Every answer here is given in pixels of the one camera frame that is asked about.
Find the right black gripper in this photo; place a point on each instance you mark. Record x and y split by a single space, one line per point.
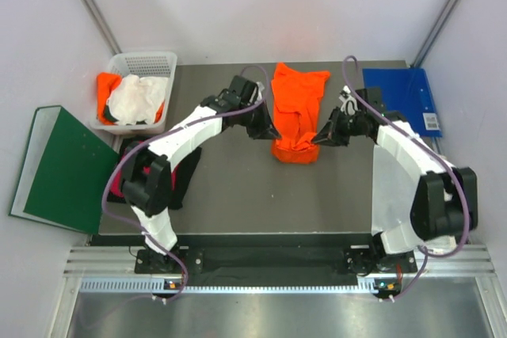
329 134

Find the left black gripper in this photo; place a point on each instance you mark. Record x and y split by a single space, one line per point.
265 129

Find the orange t shirt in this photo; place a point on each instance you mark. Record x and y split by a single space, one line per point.
297 98
106 83

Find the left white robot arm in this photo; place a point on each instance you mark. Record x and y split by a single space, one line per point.
146 180

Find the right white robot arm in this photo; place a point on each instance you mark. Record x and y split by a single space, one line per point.
421 201

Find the blue folder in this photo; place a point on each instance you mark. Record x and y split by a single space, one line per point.
408 91

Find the black folded t shirt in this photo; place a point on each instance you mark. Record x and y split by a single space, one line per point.
185 170

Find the white t shirt in basket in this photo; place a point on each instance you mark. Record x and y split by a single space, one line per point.
137 100

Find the white perforated plastic basket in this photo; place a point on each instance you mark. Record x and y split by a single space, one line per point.
142 64

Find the magenta folded t shirt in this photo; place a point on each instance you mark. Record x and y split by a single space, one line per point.
115 193

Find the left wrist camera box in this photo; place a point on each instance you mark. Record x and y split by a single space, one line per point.
244 91

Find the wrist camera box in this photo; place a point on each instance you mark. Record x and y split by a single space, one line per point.
374 97
244 91

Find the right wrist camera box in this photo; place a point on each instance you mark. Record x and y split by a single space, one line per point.
374 97

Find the slotted grey cable duct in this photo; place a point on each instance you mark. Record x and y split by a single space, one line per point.
167 286

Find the aluminium frame rail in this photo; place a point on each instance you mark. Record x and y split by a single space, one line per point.
471 261

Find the green ring binder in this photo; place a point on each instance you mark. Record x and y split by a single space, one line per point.
64 173

